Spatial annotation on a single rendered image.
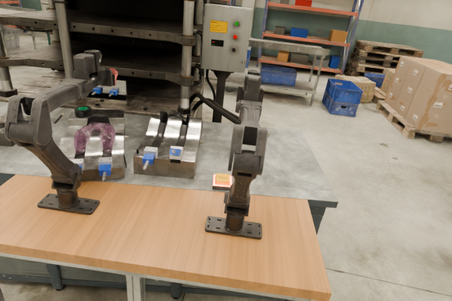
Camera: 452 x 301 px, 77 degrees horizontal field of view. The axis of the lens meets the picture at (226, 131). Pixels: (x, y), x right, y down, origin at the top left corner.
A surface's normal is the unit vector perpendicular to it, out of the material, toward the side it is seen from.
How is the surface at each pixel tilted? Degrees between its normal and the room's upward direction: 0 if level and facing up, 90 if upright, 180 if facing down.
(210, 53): 90
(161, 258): 0
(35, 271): 90
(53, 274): 90
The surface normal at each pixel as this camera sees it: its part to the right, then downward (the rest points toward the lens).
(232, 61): 0.00, 0.44
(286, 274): 0.11, -0.89
